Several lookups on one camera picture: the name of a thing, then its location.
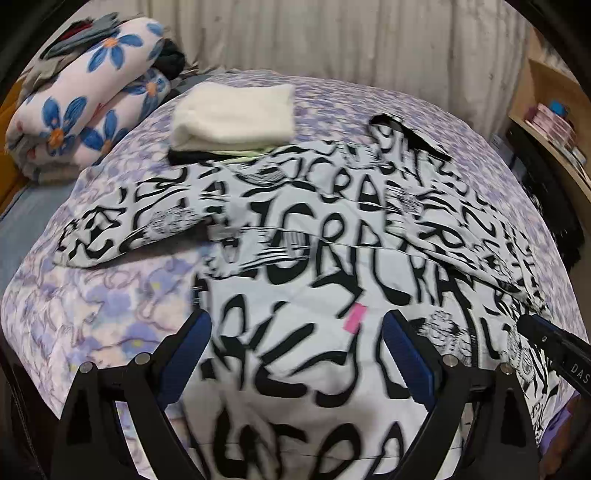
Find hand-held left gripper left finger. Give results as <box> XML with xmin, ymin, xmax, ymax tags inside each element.
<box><xmin>50</xmin><ymin>308</ymin><xmax>213</xmax><ymax>480</ymax></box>

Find black fringed cloth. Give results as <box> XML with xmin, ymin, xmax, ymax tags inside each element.
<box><xmin>507</xmin><ymin>127</ymin><xmax>586</xmax><ymax>271</ymax></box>

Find stack of pink boxes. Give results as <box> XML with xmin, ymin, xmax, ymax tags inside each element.
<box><xmin>525</xmin><ymin>104</ymin><xmax>579</xmax><ymax>149</ymax></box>

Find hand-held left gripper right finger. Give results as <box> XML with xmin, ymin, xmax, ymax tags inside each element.
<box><xmin>382</xmin><ymin>309</ymin><xmax>543</xmax><ymax>480</ymax></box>

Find rolled blue flower blanket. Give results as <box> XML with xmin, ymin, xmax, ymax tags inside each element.
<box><xmin>7</xmin><ymin>17</ymin><xmax>172</xmax><ymax>183</ymax></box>

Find wooden shelf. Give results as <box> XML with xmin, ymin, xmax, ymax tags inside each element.
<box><xmin>507</xmin><ymin>25</ymin><xmax>591</xmax><ymax>185</ymax></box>

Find white labelled box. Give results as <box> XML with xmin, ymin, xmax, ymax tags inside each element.
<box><xmin>489</xmin><ymin>133</ymin><xmax>514</xmax><ymax>163</ymax></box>

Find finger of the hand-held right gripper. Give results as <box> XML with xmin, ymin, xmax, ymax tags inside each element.
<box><xmin>516</xmin><ymin>314</ymin><xmax>561</xmax><ymax>366</ymax></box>

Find grey clothes pile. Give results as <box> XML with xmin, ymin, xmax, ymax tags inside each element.
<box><xmin>22</xmin><ymin>13</ymin><xmax>122</xmax><ymax>90</ymax></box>

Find folded black cloth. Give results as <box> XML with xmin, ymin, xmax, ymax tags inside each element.
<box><xmin>167</xmin><ymin>147</ymin><xmax>227</xmax><ymax>168</ymax></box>

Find black and white printed garment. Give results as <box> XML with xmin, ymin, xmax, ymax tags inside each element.
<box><xmin>51</xmin><ymin>113</ymin><xmax>578</xmax><ymax>480</ymax></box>

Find folded white fleece cloth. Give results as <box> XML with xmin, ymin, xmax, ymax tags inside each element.
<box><xmin>171</xmin><ymin>83</ymin><xmax>296</xmax><ymax>151</ymax></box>

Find crumpled black clothes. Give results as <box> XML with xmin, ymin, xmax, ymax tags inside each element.
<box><xmin>156</xmin><ymin>39</ymin><xmax>186</xmax><ymax>80</ymax></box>

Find folded pale green cloth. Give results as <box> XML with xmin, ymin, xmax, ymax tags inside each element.
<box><xmin>216</xmin><ymin>144</ymin><xmax>275</xmax><ymax>158</ymax></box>

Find pale pleated curtain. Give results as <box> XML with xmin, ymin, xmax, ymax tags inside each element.
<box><xmin>136</xmin><ymin>0</ymin><xmax>534</xmax><ymax>139</ymax></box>

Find purple floral bed blanket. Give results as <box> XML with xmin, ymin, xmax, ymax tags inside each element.
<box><xmin>0</xmin><ymin>69</ymin><xmax>591</xmax><ymax>480</ymax></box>

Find grey-blue bed sheet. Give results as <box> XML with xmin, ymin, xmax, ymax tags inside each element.
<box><xmin>0</xmin><ymin>182</ymin><xmax>86</xmax><ymax>282</ymax></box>

